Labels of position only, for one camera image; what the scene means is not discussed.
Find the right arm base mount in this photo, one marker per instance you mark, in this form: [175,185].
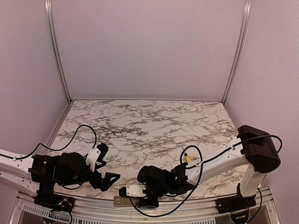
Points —
[235,203]

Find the yellow handled screwdriver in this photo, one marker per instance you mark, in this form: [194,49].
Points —
[187,158]

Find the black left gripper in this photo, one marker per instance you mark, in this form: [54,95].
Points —
[104,185]

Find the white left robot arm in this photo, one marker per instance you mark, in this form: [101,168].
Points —
[16,171]

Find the white remote control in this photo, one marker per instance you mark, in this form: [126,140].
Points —
[125,201]

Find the left aluminium corner post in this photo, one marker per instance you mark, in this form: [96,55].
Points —
[55,47]

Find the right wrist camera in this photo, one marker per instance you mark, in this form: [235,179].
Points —
[137,190]

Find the right aluminium corner post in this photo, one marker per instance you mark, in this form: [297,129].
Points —
[238,51]

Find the aluminium front table rail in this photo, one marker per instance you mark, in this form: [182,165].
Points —
[102,211]

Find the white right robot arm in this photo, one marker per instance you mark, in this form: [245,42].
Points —
[252,147]

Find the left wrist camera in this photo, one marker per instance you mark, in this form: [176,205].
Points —
[96,154]

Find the aluminium corner post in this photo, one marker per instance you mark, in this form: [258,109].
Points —
[55,47]
[238,51]

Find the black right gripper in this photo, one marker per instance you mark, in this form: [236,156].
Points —
[153,204]

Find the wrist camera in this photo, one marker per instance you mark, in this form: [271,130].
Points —
[137,190]
[96,154]

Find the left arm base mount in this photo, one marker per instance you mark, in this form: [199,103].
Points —
[47,198]

